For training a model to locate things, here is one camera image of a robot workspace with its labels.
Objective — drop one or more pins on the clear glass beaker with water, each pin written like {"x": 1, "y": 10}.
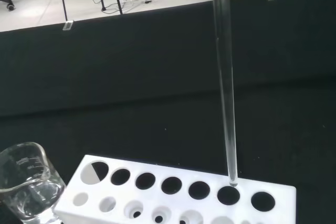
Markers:
{"x": 29, "y": 197}

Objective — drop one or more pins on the black bench cloth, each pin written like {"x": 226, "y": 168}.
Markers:
{"x": 131, "y": 90}

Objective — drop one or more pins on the white test tube rack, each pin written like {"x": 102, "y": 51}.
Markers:
{"x": 155, "y": 195}

